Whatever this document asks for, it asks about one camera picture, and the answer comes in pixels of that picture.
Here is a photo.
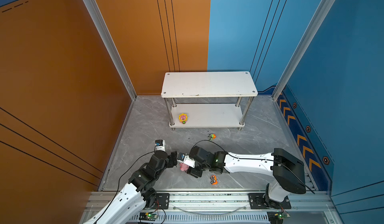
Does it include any pink sheep toy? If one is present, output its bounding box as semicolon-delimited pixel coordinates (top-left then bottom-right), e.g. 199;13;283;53
180;163;189;172

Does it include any yellow flower doll toy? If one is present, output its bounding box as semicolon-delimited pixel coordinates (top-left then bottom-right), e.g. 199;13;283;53
179;114;188;125

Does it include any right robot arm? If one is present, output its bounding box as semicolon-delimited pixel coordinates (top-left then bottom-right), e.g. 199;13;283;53
177;146;308;209

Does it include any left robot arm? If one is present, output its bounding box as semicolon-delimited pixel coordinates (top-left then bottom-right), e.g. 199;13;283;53
86;151;178;224

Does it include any white two-tier shelf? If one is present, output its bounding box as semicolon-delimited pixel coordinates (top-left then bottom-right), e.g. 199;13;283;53
161;71;258;130

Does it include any orange toy race car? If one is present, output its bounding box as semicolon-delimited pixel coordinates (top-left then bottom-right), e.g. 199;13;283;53
210;175;218;185

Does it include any green orange toy truck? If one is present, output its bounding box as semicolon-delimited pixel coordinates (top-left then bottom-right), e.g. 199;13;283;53
208;134;217;141

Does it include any left green circuit board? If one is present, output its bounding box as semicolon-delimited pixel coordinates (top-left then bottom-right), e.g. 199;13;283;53
139;213;159;223

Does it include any green circuit board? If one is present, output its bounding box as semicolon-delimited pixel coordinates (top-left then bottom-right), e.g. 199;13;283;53
139;213;159;223
267;212;291;224

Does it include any right green circuit board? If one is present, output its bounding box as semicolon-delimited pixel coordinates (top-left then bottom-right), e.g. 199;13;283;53
267;212;291;224

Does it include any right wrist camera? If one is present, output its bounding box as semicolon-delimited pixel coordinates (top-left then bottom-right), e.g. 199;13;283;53
177;153;195;168

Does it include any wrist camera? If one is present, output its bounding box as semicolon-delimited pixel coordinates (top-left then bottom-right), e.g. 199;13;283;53
177;153;195;168
154;140;166;152

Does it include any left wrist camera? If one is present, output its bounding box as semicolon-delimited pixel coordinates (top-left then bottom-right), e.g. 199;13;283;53
154;140;166;152

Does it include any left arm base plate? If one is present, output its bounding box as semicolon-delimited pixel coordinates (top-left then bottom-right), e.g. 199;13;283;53
146;193;170;210

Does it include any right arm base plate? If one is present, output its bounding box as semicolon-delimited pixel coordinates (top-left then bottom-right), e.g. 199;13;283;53
248;193;292;210

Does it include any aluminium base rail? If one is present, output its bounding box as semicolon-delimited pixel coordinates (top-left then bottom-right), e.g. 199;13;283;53
77;190;343;224

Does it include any left aluminium corner post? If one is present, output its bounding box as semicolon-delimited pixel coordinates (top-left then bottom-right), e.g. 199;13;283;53
82;0;137;101

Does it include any aluminium corner post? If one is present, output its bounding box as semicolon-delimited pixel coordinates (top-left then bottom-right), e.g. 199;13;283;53
82;0;137;101
272;0;336;101

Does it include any right aluminium corner post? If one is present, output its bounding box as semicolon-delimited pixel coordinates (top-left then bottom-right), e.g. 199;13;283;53
272;0;336;101

